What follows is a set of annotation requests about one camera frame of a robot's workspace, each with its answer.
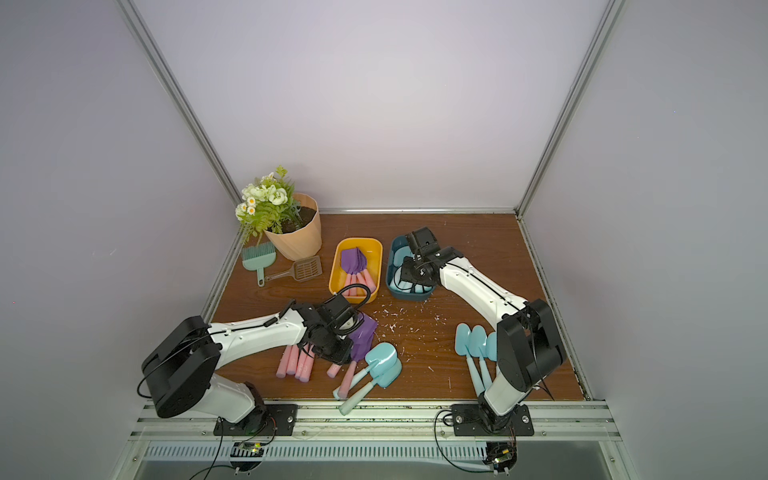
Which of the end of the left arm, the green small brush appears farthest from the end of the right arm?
the green small brush

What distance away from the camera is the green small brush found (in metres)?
1.06

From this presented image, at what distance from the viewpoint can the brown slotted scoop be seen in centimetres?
102
